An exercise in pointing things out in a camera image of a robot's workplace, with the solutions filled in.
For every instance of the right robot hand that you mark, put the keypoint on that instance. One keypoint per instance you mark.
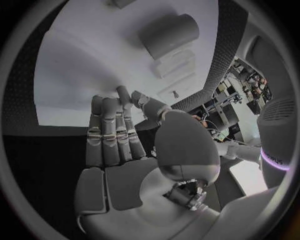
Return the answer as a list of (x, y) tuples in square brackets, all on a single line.
[(131, 187)]

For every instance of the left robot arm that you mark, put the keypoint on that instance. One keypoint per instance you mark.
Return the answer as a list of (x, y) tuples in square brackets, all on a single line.
[(239, 151)]

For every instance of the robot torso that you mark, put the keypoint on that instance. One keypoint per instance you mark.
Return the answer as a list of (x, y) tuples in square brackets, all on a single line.
[(274, 131)]

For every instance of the workshop desk with equipment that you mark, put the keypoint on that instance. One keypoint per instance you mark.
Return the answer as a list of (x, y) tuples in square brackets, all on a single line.
[(222, 108)]

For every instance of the small grey peg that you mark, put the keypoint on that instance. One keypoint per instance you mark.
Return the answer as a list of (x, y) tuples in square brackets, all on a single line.
[(175, 93)]

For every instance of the large grey cylinder block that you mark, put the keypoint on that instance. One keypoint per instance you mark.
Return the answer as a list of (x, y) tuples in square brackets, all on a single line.
[(168, 35)]

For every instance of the white task board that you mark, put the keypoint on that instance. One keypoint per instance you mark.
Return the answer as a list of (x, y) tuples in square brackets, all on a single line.
[(93, 56)]

